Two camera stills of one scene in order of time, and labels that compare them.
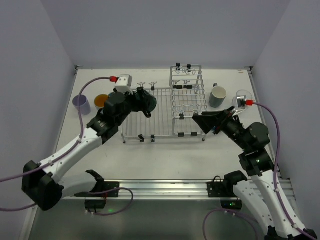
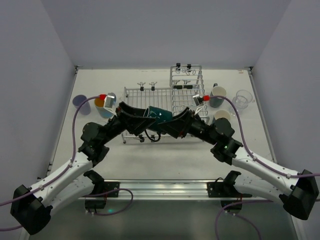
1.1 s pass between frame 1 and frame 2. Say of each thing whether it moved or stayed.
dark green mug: moved
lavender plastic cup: stayed
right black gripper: moved
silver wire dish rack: stayed
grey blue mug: stayed
